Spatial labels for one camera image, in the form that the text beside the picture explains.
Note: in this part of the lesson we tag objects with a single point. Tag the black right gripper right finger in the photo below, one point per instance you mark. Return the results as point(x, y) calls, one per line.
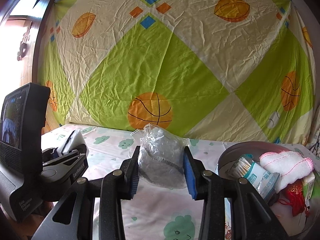
point(251, 217)

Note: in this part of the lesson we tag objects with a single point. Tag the white black sponge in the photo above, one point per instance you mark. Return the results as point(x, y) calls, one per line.
point(75, 141)

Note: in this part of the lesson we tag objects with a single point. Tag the black camera screen unit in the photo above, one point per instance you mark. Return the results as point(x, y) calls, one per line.
point(22, 118)

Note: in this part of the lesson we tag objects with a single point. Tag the dark door ornament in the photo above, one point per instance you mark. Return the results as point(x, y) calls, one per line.
point(24, 47)

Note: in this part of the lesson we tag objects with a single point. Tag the clear plastic bag grey item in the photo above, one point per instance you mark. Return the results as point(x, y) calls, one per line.
point(161, 154)

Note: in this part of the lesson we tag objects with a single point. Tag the cotton swab packet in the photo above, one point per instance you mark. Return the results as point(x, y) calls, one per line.
point(262, 180)

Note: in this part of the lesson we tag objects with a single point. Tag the red orange knot ornament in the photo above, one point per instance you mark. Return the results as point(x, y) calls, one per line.
point(293, 194)

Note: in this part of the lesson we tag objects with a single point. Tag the green cream basketball sheet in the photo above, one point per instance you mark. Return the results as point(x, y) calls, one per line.
point(225, 70)

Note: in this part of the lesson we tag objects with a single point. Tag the left hand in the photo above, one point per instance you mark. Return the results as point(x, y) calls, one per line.
point(43, 209)

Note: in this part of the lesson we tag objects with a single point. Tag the white pink-trimmed cloth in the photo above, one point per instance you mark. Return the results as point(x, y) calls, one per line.
point(290, 165)

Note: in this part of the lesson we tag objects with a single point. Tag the small green packet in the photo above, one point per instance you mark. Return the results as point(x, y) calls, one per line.
point(308, 183)

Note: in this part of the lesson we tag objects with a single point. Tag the plaid cloth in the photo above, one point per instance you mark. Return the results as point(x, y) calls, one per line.
point(314, 145)

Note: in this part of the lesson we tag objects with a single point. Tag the brown wooden door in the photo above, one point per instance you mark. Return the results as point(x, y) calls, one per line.
point(37, 19)

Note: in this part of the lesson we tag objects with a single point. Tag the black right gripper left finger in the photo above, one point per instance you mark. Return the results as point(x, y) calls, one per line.
point(72, 216)

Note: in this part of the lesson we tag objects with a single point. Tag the blue cookie tin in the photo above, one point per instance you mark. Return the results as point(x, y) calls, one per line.
point(300, 226)

